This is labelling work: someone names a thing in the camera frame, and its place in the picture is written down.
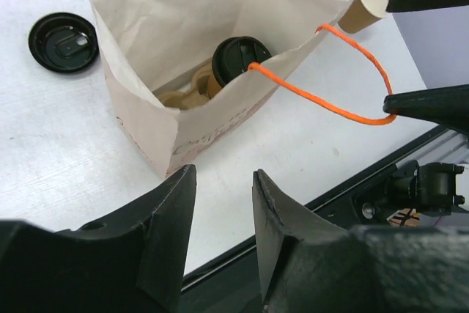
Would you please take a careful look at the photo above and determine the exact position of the beige paper takeout bag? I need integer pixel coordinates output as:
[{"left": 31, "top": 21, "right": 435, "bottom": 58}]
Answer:
[{"left": 89, "top": 0, "right": 353, "bottom": 177}]

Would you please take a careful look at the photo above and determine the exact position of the brown pulp cup carrier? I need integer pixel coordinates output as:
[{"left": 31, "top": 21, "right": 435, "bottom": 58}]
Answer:
[{"left": 157, "top": 63, "right": 213, "bottom": 110}]

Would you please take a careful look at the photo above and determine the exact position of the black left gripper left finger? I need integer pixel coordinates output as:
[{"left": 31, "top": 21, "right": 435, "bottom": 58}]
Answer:
[{"left": 58, "top": 165, "right": 196, "bottom": 309}]

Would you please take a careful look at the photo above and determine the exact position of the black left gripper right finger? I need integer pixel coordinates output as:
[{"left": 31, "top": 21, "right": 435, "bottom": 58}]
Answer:
[{"left": 252, "top": 169, "right": 345, "bottom": 309}]

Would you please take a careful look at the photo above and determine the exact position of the black plastic cup lid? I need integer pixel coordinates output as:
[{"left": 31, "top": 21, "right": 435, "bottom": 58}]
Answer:
[
  {"left": 212, "top": 36, "right": 272, "bottom": 87},
  {"left": 28, "top": 12, "right": 99, "bottom": 74}
]

